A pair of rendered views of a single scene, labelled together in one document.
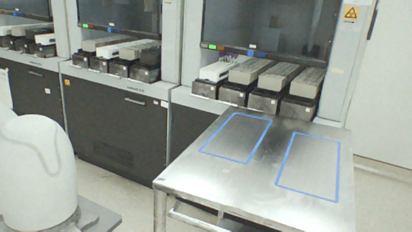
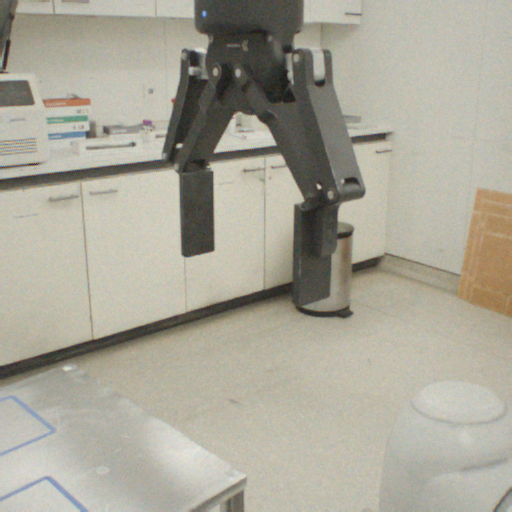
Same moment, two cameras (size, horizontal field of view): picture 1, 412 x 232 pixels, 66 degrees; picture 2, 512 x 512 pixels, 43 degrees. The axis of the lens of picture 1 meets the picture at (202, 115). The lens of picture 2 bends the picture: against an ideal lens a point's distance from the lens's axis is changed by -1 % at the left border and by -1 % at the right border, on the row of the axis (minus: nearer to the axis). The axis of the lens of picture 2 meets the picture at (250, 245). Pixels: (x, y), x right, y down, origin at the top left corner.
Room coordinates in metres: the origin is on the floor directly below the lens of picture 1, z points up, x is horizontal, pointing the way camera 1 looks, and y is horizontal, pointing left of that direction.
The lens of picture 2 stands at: (1.29, 0.40, 1.35)
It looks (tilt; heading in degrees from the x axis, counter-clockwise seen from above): 17 degrees down; 204
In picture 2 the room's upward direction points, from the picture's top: straight up
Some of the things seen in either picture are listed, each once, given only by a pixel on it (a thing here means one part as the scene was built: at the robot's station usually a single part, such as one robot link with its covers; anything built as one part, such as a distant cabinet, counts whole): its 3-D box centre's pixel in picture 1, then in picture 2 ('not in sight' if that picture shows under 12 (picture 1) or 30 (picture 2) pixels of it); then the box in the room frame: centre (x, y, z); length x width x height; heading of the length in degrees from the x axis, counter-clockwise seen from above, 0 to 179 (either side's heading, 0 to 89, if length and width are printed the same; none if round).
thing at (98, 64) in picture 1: (133, 56); not in sight; (2.10, 0.49, 0.78); 0.73 x 0.14 x 0.09; 153
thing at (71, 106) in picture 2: not in sight; (63, 104); (-1.24, -1.69, 1.10); 0.24 x 0.13 x 0.10; 151
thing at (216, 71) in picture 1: (220, 71); not in sight; (1.66, -0.08, 0.83); 0.30 x 0.10 x 0.06; 153
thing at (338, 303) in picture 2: not in sight; (324, 267); (-1.88, -0.57, 0.23); 0.38 x 0.31 x 0.46; 63
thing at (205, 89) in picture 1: (229, 75); not in sight; (1.78, -0.14, 0.78); 0.73 x 0.14 x 0.09; 153
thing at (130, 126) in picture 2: not in sight; (129, 128); (-1.50, -1.50, 0.97); 0.24 x 0.12 x 0.13; 142
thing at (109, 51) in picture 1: (119, 51); not in sight; (1.98, 0.55, 0.83); 0.30 x 0.10 x 0.06; 153
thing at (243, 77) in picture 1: (239, 77); not in sight; (1.50, -0.17, 0.85); 0.12 x 0.02 x 0.06; 64
